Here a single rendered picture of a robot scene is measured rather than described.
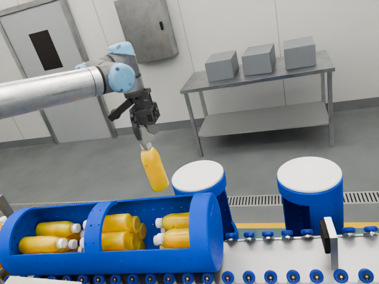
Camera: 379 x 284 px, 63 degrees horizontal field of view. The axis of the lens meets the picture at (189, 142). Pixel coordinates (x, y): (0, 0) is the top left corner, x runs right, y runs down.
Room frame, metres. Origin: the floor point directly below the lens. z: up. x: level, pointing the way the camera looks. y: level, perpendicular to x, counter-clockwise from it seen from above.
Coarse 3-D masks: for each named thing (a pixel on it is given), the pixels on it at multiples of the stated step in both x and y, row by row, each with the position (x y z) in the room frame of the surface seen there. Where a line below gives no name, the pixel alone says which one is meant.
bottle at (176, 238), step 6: (174, 228) 0.89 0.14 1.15; (180, 228) 0.88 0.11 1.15; (186, 228) 0.87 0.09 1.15; (162, 234) 0.89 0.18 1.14; (168, 234) 0.87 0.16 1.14; (174, 234) 0.86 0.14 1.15; (180, 234) 0.85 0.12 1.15; (186, 234) 0.85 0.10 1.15; (162, 240) 0.87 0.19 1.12; (168, 240) 0.86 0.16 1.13; (174, 240) 0.85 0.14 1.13; (180, 240) 0.84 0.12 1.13; (186, 240) 0.83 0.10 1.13; (174, 246) 0.84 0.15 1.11; (180, 246) 0.84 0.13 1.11; (186, 246) 0.83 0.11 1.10
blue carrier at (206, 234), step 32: (32, 224) 1.20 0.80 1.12; (96, 224) 0.94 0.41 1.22; (192, 224) 0.82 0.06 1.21; (0, 256) 1.00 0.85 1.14; (32, 256) 0.96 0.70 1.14; (64, 256) 0.91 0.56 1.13; (96, 256) 0.87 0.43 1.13; (128, 256) 0.84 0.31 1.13; (160, 256) 0.80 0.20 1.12; (192, 256) 0.77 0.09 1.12
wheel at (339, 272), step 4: (336, 272) 0.68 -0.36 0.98; (340, 272) 0.67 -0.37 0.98; (344, 272) 0.67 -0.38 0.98; (336, 276) 0.67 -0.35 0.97; (340, 276) 0.67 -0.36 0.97; (344, 276) 0.66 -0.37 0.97; (348, 276) 0.66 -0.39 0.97; (336, 280) 0.66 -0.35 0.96; (340, 280) 0.66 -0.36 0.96; (344, 280) 0.66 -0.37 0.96
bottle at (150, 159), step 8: (144, 152) 0.99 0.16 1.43; (152, 152) 0.99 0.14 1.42; (144, 160) 0.99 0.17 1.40; (152, 160) 0.98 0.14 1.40; (160, 160) 1.00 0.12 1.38; (144, 168) 1.00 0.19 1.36; (152, 168) 0.98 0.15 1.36; (160, 168) 0.99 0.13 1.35; (152, 176) 0.98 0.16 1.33; (160, 176) 0.98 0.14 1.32; (152, 184) 0.99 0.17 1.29; (160, 184) 0.98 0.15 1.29; (168, 184) 1.00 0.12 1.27
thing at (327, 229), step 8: (320, 224) 0.80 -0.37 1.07; (328, 224) 0.78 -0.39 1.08; (320, 232) 0.81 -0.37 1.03; (328, 232) 0.75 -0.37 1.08; (328, 240) 0.73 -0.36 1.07; (336, 240) 0.72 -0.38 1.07; (328, 248) 0.73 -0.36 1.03; (336, 248) 0.72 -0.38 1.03; (328, 256) 0.77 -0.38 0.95; (336, 256) 0.72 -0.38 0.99; (336, 264) 0.72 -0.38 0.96
